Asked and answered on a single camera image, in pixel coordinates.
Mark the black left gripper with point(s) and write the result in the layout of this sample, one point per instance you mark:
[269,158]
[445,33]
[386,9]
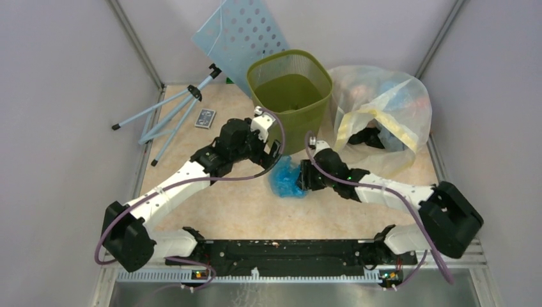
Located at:
[263,158]

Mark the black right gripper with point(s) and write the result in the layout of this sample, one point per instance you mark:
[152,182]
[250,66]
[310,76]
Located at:
[305,180]

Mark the blue plastic trash bag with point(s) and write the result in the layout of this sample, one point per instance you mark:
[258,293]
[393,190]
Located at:
[283,179]

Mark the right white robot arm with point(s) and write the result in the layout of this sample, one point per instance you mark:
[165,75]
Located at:
[445,222]

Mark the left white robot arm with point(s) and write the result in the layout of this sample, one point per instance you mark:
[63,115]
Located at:
[126,229]

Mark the olive green plastic trash bin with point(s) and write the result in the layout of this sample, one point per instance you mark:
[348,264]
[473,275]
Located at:
[296,87]

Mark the blue playing card deck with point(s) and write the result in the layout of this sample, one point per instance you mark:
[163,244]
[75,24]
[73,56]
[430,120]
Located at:
[205,119]

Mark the large translucent yellow plastic bag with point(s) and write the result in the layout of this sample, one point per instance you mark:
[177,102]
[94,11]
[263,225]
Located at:
[381,118]

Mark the light blue music stand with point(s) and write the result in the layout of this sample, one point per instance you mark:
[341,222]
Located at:
[234,37]

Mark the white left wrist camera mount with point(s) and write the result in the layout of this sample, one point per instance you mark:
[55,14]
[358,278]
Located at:
[262,123]

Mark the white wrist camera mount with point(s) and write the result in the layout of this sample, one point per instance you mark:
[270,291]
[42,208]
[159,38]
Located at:
[262,123]
[315,146]

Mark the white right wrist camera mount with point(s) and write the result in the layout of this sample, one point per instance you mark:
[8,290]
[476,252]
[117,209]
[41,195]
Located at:
[315,146]

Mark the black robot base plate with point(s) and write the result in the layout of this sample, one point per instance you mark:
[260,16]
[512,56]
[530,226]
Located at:
[288,256]

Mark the white toothed cable duct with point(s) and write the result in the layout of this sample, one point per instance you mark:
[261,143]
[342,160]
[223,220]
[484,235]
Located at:
[188,276]

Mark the aluminium frame rail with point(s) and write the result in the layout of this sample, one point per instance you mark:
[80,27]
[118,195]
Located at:
[292,265]

